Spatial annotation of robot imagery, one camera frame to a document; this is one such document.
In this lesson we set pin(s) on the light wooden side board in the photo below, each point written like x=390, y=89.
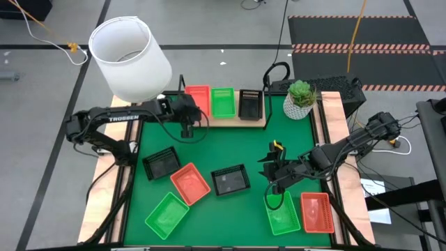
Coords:
x=104, y=181
x=331, y=104

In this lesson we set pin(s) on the black aluminium table frame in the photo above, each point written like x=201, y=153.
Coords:
x=316, y=132

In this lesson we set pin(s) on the green table mat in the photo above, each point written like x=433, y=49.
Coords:
x=237, y=216

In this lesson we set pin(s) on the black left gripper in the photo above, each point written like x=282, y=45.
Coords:
x=184, y=109

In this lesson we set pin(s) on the white paper sheet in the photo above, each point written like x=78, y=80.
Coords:
x=378, y=216

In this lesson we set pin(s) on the succulent in patterned white pot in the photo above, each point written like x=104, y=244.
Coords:
x=300, y=93

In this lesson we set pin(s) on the black diagonal frame strut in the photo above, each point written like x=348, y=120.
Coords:
x=345, y=216
x=108, y=218

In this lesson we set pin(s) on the black perforated computer case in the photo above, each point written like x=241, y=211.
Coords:
x=331, y=83

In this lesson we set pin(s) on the black hazard-striped floor mat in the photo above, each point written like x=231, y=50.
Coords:
x=313, y=64
x=331, y=31

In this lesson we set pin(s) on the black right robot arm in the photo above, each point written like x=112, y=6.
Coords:
x=348, y=143

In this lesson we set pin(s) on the black slotted plastic basket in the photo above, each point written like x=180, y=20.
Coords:
x=230, y=180
x=162, y=164
x=251, y=108

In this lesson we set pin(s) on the white shade table lamp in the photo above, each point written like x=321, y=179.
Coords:
x=139, y=76

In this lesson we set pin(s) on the black crossbar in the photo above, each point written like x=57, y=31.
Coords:
x=400, y=197

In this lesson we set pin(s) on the grey cylinder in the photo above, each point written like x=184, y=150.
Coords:
x=8, y=76

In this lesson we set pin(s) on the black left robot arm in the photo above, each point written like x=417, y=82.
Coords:
x=104, y=115

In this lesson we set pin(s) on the green slotted plastic basket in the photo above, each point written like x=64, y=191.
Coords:
x=167, y=215
x=284, y=218
x=223, y=102

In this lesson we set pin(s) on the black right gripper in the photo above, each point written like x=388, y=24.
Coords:
x=284, y=171

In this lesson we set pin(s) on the red-orange slotted plastic basket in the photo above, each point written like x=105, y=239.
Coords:
x=317, y=212
x=203, y=97
x=190, y=184

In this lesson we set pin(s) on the wooden shelf with black frame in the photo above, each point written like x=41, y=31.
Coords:
x=226, y=122

